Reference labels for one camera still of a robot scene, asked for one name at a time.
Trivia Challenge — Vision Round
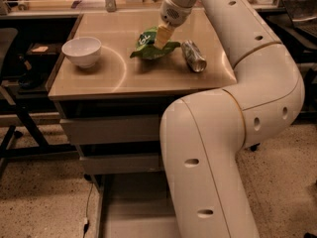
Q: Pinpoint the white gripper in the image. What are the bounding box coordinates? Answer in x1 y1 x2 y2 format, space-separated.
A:
154 0 192 50

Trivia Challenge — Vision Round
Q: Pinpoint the green rice chip bag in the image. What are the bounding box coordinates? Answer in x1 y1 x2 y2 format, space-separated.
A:
130 27 180 60

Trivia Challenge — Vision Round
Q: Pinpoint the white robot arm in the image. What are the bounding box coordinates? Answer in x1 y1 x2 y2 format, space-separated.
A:
158 0 304 238

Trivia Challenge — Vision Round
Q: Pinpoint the grey drawer cabinet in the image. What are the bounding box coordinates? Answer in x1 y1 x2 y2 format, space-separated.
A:
49 9 236 186

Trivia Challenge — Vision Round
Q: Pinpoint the top grey drawer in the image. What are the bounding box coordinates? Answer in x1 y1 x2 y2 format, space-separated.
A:
60 115 159 145

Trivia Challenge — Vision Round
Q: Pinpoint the middle grey drawer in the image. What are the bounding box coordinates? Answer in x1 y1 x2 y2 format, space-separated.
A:
80 153 163 175

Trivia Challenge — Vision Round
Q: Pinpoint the bottom open grey drawer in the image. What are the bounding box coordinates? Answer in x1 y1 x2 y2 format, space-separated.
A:
95 172 180 238

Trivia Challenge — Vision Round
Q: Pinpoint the silver drink can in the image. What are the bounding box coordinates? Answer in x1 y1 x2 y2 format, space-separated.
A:
181 40 207 72

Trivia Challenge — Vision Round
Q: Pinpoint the white ceramic bowl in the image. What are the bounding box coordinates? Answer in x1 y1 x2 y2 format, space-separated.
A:
61 37 102 68

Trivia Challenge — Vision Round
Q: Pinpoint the open laptop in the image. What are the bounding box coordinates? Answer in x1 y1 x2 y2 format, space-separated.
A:
281 0 317 40

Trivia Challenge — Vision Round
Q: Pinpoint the black table leg with caster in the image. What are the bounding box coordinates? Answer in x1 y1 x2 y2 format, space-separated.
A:
250 143 260 152

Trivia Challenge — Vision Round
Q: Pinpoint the black cable on floor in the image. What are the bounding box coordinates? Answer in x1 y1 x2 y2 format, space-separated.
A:
82 181 95 238

